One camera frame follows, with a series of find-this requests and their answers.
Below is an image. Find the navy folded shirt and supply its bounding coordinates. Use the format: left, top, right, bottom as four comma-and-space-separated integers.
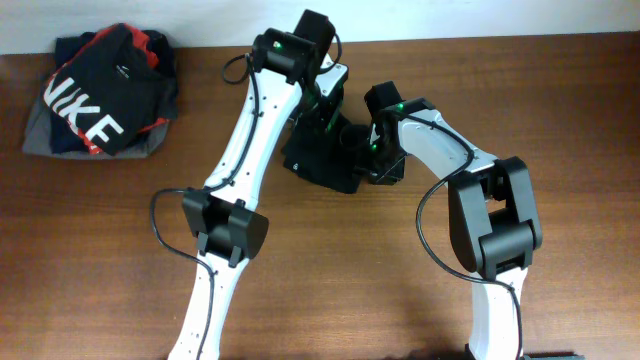
49, 30, 176, 155

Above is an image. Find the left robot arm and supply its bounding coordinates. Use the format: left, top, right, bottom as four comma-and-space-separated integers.
169, 10, 348, 359

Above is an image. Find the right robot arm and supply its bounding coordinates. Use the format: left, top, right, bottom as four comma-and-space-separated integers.
358, 81, 543, 359

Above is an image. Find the black t-shirt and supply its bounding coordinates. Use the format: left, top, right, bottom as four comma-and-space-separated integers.
281, 114, 369, 194

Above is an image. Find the black Nike folded shirt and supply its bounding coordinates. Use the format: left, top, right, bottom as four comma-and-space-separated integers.
42, 23, 181, 157

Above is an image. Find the red folded shirt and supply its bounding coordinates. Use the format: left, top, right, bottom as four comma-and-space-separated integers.
43, 23, 176, 155

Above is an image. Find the grey folded shirt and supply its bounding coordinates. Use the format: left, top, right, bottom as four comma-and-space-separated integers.
22, 54, 177, 160

